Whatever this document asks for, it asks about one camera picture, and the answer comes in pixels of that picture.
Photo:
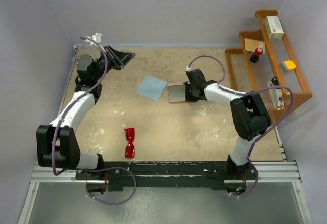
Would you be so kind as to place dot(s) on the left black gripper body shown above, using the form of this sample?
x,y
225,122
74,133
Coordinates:
x,y
100,65

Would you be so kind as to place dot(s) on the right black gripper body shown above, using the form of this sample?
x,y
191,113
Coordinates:
x,y
190,94

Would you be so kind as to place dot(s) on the pink glasses case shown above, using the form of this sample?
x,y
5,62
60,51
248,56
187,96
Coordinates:
x,y
176,93

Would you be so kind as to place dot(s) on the blue cleaning cloth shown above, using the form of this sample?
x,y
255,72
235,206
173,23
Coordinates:
x,y
151,87

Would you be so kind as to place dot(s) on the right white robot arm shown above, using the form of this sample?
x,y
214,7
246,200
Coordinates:
x,y
249,114

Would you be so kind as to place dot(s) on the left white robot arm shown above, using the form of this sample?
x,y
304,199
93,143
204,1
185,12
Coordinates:
x,y
57,145

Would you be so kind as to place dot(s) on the red sunglasses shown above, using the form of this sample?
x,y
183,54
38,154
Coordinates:
x,y
130,148

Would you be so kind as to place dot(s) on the tan paper packet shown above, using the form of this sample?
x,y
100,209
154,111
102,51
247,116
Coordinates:
x,y
251,45

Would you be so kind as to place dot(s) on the red black stamp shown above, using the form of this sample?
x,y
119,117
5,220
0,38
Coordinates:
x,y
256,55

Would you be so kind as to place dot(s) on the wooden tiered shelf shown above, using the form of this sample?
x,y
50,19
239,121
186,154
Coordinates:
x,y
248,76

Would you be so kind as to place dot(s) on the white black device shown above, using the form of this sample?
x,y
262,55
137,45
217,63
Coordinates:
x,y
275,94

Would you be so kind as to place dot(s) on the yellow grey sponge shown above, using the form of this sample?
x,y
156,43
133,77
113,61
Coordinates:
x,y
287,66

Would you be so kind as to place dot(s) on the white red box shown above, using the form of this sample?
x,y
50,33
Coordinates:
x,y
274,27

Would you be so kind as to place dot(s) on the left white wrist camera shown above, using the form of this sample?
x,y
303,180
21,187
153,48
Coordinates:
x,y
97,37

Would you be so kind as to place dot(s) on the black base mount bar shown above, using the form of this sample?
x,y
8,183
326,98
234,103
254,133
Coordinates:
x,y
216,175

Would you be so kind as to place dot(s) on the aluminium frame rail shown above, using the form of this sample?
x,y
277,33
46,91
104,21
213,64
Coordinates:
x,y
268,172

